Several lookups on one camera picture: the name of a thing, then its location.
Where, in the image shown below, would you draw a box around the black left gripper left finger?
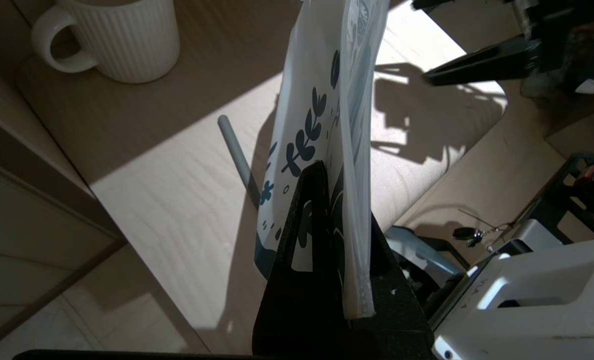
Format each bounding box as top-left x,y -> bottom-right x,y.
251,159 -> 352,357

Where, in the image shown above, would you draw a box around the white grey robot base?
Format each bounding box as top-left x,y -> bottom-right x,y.
384,152 -> 594,360

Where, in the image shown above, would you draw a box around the white ribbed mug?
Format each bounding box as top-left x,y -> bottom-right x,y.
31,0 -> 181,84

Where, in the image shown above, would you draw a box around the white horse-print pouch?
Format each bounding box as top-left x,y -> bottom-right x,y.
254,0 -> 391,321

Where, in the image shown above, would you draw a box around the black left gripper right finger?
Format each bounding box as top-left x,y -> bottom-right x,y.
349,212 -> 435,359

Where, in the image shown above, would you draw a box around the grey toothbrush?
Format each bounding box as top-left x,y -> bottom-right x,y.
217,114 -> 263,210

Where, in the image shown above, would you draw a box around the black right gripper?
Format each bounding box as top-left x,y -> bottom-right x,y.
411,0 -> 594,96

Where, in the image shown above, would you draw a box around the beige wooden shelf unit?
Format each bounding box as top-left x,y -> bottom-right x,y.
0,0 -> 567,360

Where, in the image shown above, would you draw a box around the key bunch on ring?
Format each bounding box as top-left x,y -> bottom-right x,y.
453,226 -> 500,249

